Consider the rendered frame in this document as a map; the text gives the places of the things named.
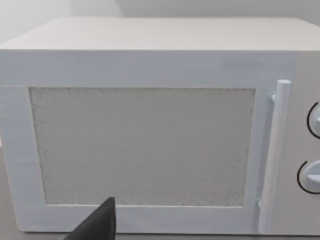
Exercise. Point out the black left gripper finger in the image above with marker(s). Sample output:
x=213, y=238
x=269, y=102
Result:
x=101, y=222

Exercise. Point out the pale microwave door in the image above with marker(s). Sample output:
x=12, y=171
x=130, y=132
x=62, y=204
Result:
x=140, y=150

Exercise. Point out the pale microwave oven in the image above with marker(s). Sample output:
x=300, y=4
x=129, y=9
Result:
x=160, y=35

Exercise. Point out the pale microwave knob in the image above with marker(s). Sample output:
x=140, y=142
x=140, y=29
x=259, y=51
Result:
x=311, y=177
x=315, y=120

